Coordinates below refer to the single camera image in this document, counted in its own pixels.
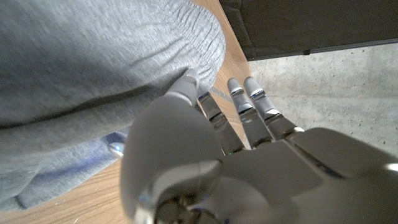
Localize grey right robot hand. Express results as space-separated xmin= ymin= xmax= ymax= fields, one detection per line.
xmin=107 ymin=141 xmax=126 ymax=159

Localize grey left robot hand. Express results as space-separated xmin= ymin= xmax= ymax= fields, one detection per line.
xmin=119 ymin=68 xmax=398 ymax=224

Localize grey fabric shorts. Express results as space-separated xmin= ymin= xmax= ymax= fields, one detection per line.
xmin=0 ymin=0 xmax=226 ymax=212

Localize grey tape strip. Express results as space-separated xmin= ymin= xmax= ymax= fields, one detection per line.
xmin=208 ymin=86 xmax=234 ymax=104

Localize black backdrop curtain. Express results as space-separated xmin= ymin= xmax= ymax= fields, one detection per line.
xmin=219 ymin=0 xmax=398 ymax=62

